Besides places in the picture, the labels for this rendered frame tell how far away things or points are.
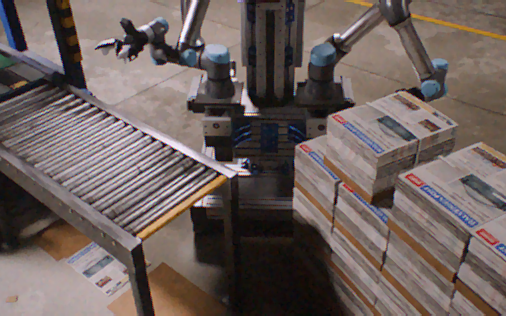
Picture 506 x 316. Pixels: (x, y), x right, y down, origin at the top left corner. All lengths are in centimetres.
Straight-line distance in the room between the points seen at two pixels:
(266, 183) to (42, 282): 129
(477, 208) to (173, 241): 178
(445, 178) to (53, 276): 203
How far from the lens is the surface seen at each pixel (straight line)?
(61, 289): 287
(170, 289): 272
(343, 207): 203
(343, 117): 193
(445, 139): 198
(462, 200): 165
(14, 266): 307
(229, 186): 208
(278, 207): 276
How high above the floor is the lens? 208
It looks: 36 degrees down
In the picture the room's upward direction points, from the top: 1 degrees counter-clockwise
